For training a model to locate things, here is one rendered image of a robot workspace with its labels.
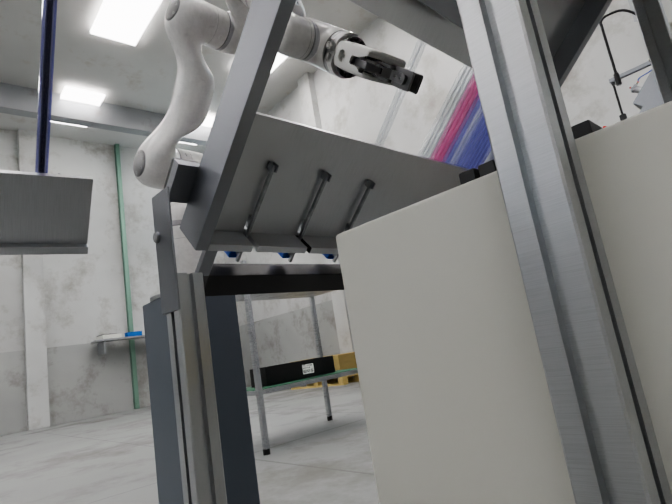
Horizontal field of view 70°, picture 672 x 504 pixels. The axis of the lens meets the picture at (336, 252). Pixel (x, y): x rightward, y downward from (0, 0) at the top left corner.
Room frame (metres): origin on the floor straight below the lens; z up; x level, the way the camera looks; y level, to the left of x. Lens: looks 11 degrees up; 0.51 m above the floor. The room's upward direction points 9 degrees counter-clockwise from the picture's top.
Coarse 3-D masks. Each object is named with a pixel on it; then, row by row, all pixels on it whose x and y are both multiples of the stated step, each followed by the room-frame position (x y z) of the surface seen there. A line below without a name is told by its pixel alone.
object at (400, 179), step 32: (256, 128) 0.63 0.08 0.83; (288, 128) 0.66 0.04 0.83; (256, 160) 0.67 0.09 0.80; (288, 160) 0.70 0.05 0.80; (320, 160) 0.74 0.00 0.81; (352, 160) 0.78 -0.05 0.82; (384, 160) 0.83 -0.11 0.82; (416, 160) 0.89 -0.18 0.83; (256, 192) 0.71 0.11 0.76; (288, 192) 0.75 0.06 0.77; (352, 192) 0.84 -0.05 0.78; (384, 192) 0.89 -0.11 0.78; (416, 192) 0.95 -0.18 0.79; (224, 224) 0.72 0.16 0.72; (256, 224) 0.76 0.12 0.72; (288, 224) 0.80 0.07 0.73; (320, 224) 0.85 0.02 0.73
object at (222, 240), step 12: (216, 240) 0.69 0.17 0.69; (228, 240) 0.71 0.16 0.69; (240, 240) 0.72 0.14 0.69; (252, 240) 0.75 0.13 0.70; (264, 240) 0.76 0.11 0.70; (276, 240) 0.78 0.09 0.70; (288, 240) 0.80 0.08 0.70; (312, 240) 0.84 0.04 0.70; (324, 240) 0.86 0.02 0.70; (276, 252) 0.77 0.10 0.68; (288, 252) 0.79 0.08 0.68; (300, 252) 0.81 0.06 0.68; (312, 252) 0.82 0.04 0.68; (324, 252) 0.84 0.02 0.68; (336, 252) 0.86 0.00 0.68
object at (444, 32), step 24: (360, 0) 0.59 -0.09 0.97; (384, 0) 0.61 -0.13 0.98; (408, 0) 0.63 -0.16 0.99; (432, 0) 0.61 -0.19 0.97; (552, 0) 0.81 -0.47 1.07; (576, 0) 0.85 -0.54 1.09; (408, 24) 0.66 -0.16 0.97; (432, 24) 0.69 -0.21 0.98; (456, 24) 0.67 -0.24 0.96; (552, 24) 0.85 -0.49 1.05; (456, 48) 0.75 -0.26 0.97; (552, 48) 0.90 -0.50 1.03
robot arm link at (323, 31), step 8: (320, 24) 0.83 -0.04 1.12; (328, 24) 0.84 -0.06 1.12; (320, 32) 0.82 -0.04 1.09; (328, 32) 0.82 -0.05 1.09; (320, 40) 0.82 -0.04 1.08; (312, 48) 0.83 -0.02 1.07; (320, 48) 0.83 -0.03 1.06; (312, 56) 0.84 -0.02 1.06; (320, 56) 0.83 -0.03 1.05; (312, 64) 0.87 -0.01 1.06; (320, 64) 0.85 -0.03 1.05; (328, 72) 0.86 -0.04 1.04
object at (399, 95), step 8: (416, 48) 0.72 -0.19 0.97; (424, 48) 0.73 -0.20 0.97; (416, 56) 0.73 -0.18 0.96; (408, 64) 0.74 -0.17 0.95; (416, 64) 0.74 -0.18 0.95; (400, 96) 0.77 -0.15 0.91; (392, 104) 0.78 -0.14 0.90; (400, 104) 0.78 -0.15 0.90; (392, 112) 0.78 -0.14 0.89; (384, 120) 0.80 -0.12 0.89; (392, 120) 0.80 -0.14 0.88; (384, 128) 0.80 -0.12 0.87; (384, 136) 0.81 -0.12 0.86
